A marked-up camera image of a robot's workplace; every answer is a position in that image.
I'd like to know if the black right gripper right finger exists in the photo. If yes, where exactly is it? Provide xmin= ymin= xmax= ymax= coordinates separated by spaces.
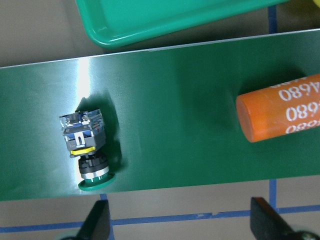
xmin=249 ymin=197 xmax=296 ymax=240

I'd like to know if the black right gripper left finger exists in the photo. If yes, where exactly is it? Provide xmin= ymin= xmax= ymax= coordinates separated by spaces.
xmin=75 ymin=200 xmax=111 ymax=240

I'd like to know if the green push button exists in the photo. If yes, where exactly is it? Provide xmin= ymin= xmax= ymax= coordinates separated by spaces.
xmin=59 ymin=109 xmax=115 ymax=191

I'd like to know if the orange cylinder 4680 label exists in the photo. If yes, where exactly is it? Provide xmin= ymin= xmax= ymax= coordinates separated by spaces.
xmin=235 ymin=74 xmax=320 ymax=143

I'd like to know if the green conveyor belt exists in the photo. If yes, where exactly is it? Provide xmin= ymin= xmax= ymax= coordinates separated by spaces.
xmin=0 ymin=29 xmax=320 ymax=201

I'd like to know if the green plastic tray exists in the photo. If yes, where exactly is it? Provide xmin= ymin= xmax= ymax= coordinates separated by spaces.
xmin=76 ymin=0 xmax=280 ymax=49

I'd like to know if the yellow plastic tray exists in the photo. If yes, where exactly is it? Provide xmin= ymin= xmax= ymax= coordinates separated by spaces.
xmin=311 ymin=0 xmax=320 ymax=9

